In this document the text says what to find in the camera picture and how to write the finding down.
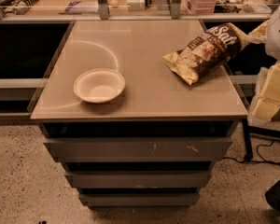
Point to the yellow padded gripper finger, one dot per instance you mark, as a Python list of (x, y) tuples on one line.
[(258, 35), (268, 103)]

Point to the grey drawer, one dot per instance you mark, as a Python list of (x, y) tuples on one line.
[(138, 179), (119, 200), (138, 149)]

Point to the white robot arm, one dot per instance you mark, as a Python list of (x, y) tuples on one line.
[(272, 48)]

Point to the grey drawer cabinet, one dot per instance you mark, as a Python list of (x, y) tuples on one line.
[(155, 102)]

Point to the brown chip bag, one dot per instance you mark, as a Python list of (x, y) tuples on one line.
[(214, 46)]

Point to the black table leg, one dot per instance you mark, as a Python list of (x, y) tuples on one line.
[(248, 146)]

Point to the white paper bowl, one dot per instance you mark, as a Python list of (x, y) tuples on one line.
[(99, 86)]

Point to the purple white booklet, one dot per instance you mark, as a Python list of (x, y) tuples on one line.
[(81, 7)]

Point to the black coiled tool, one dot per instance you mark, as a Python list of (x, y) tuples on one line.
[(23, 6)]

